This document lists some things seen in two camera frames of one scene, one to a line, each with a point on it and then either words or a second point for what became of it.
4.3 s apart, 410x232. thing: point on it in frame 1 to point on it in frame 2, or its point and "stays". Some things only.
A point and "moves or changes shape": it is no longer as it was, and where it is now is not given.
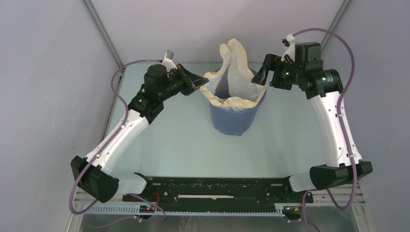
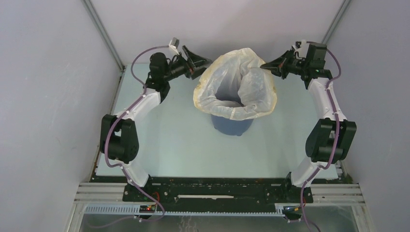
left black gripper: x=191 y=81 to x=195 y=68
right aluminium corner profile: x=345 y=5 stays
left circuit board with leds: x=147 y=209 stays
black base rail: x=217 y=194 stays
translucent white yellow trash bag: x=244 y=93 moves or changes shape
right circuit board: x=291 y=211 stays
